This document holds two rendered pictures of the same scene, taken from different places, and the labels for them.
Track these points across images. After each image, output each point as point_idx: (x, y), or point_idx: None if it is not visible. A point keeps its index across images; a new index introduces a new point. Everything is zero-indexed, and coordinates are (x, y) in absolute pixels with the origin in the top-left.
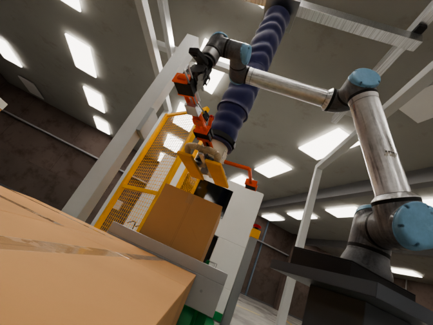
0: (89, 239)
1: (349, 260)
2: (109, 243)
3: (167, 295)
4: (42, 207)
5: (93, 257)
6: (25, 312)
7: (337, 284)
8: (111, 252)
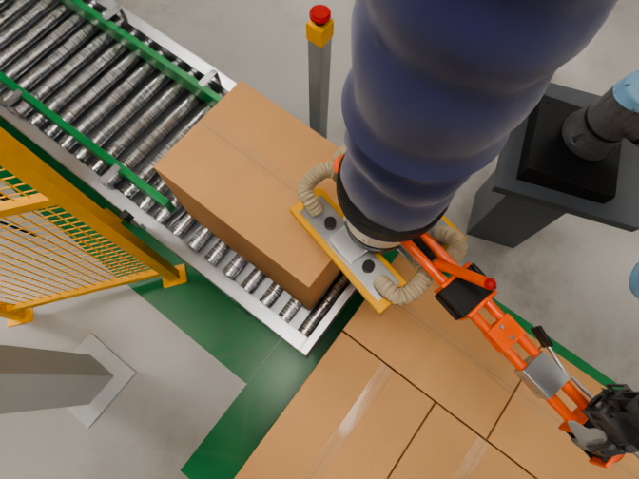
0: (499, 414)
1: (611, 197)
2: (463, 387)
3: (597, 387)
4: (361, 459)
5: None
6: None
7: (597, 221)
8: (524, 400)
